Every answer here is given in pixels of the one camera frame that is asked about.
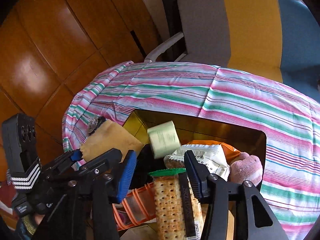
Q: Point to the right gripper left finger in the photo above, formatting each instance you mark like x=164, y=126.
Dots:
x=68, y=216

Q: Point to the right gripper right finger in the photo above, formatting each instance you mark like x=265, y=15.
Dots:
x=254, y=218

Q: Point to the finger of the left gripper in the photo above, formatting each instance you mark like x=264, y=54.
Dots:
x=103, y=162
x=61, y=164

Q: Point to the yellow sponge block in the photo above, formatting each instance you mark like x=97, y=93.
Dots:
x=109, y=135

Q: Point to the small green box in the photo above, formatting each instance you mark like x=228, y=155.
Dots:
x=163, y=139

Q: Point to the pink sock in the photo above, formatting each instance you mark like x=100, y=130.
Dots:
x=246, y=167

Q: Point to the orange plastic rack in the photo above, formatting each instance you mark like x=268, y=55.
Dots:
x=136, y=208

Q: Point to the cracker pack with green cap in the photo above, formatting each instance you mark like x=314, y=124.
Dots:
x=178, y=212

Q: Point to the black plastic stapler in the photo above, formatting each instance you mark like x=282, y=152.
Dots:
x=146, y=163

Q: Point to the cream box with gold text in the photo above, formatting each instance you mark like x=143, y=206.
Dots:
x=143, y=232

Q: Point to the person's left hand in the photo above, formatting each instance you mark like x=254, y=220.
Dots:
x=38, y=218

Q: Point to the orange snack packet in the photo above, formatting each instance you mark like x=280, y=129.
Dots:
x=231, y=153

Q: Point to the white crumpled wrapper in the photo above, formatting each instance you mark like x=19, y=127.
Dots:
x=212, y=156

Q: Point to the maroon gold-lined storage box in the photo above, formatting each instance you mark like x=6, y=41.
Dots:
x=190, y=128

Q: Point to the striped pink green tablecloth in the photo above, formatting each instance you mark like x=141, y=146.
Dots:
x=289, y=119

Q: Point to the grey yellow blue armchair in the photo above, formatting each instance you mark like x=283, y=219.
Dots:
x=275, y=39

